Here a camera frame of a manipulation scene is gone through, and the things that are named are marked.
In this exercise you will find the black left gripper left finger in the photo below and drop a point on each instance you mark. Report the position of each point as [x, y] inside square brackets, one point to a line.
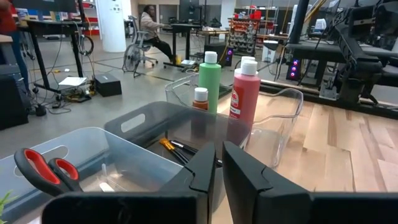
[202, 174]

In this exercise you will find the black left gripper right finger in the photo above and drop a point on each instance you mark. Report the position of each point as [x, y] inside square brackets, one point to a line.
[248, 186]

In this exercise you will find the black paintbrush orange bristles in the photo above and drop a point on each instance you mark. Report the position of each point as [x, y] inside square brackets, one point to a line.
[166, 144]

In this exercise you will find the small brown paint bottle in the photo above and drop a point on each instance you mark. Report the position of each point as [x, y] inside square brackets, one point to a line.
[200, 99]

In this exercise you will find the red paint bottle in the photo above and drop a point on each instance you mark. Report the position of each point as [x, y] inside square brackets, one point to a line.
[245, 96]

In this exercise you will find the green paint bottle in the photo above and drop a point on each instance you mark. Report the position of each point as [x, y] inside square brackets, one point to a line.
[210, 81]

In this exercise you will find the white paint bottle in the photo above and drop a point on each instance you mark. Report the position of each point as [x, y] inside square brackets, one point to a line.
[247, 58]

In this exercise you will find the red and black scissors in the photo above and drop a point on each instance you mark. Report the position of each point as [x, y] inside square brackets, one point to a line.
[40, 177]

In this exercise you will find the clear plastic bin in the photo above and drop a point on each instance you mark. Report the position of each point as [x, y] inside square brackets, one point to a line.
[280, 130]

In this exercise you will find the grey plastic bin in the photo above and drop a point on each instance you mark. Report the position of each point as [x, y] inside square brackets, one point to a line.
[149, 118]

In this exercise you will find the frosted translucent plastic bin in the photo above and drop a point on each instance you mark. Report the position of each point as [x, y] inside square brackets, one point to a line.
[93, 146]

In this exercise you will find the black computer tower with LEDs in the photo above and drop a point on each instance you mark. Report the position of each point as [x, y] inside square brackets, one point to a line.
[293, 68]
[217, 53]

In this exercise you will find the black box on floor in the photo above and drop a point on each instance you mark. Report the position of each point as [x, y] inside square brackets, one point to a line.
[107, 84]

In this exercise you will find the grey office chair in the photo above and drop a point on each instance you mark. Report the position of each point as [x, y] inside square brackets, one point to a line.
[136, 46]

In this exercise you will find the parts shelf with red bins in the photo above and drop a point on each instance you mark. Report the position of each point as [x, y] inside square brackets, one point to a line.
[245, 37]

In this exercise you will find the black office desk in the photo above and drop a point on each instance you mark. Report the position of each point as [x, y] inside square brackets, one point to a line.
[183, 28]

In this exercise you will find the seated person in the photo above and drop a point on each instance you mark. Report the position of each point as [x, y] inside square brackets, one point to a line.
[152, 28]

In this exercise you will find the white paper sheet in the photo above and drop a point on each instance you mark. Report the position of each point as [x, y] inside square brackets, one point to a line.
[73, 81]

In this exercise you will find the white pillar with marks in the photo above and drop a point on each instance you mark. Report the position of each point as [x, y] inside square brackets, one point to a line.
[110, 25]

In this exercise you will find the black equipment case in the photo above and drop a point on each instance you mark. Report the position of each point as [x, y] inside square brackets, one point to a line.
[12, 96]

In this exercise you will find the black standing desk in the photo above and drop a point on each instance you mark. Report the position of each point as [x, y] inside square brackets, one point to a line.
[49, 26]

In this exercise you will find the standing person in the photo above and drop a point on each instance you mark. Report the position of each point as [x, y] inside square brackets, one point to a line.
[7, 18]

